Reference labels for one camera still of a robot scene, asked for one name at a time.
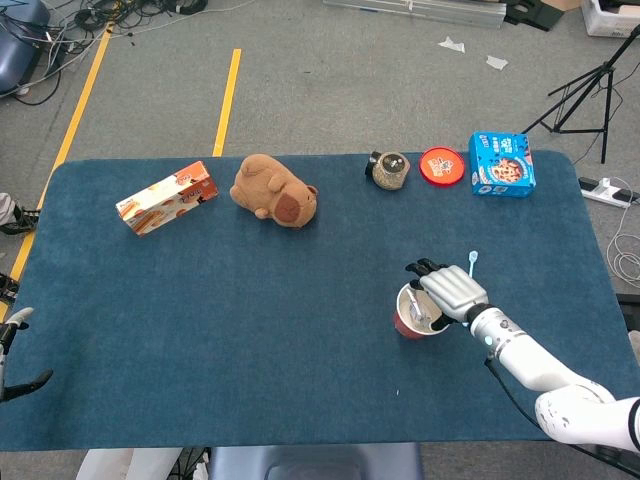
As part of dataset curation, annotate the black cable bundle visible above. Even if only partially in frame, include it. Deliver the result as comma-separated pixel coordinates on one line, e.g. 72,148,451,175
47,0,209,56

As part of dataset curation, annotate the white power strip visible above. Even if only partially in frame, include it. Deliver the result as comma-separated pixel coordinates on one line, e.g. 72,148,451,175
578,176,640,209

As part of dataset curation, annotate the dark blue chair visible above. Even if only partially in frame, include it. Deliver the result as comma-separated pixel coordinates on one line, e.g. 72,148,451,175
0,0,51,94

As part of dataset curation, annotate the black metal stand base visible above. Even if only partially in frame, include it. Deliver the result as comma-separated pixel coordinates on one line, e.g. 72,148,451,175
503,0,566,32

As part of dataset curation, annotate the glass jar black lid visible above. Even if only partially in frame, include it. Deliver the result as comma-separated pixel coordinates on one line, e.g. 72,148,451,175
364,151,411,192

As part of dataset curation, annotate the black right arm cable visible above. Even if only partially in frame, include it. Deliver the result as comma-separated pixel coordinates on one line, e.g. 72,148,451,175
483,357,640,476

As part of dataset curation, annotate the white coiled cable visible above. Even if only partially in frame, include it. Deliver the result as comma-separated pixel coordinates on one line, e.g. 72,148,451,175
606,177,640,282

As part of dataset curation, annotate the blue table mat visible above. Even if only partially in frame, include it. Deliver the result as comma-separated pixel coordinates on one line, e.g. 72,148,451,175
3,149,632,454

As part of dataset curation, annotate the orange white biscuit box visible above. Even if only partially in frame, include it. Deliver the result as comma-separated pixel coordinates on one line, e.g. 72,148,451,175
115,160,220,237

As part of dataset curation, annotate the person's shoe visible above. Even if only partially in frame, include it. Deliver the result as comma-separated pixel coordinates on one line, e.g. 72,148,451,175
0,192,41,236

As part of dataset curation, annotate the red round plastic lid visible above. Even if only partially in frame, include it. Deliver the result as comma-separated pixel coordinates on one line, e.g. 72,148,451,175
418,145,466,188

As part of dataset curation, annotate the white printed toothpaste tube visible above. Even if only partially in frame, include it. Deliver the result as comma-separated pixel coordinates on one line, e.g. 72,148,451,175
405,287,426,322

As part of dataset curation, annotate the blue cookie box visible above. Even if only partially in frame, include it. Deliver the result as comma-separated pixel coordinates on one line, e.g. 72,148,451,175
467,130,538,198

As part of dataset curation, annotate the white robot base shell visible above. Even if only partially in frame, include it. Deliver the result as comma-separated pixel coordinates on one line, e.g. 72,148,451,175
74,446,184,480

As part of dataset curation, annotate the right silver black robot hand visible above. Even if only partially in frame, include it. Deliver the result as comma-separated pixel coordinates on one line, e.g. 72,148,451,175
404,258,490,334

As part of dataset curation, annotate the red paper cup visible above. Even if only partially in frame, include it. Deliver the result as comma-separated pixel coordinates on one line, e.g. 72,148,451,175
393,280,454,341

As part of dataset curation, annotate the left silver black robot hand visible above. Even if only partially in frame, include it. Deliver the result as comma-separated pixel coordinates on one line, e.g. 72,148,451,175
0,307,54,404

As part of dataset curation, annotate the black tripod stand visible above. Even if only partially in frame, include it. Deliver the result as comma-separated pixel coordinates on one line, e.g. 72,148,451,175
522,23,640,165

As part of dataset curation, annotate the white storage box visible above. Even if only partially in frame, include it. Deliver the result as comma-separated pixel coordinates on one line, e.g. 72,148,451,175
579,0,640,38

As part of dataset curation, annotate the brown capybara plush toy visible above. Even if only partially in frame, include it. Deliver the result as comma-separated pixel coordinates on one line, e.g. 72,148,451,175
229,153,320,230

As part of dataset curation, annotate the aluminium profile rail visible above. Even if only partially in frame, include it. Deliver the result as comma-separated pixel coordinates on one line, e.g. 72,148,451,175
322,0,507,29

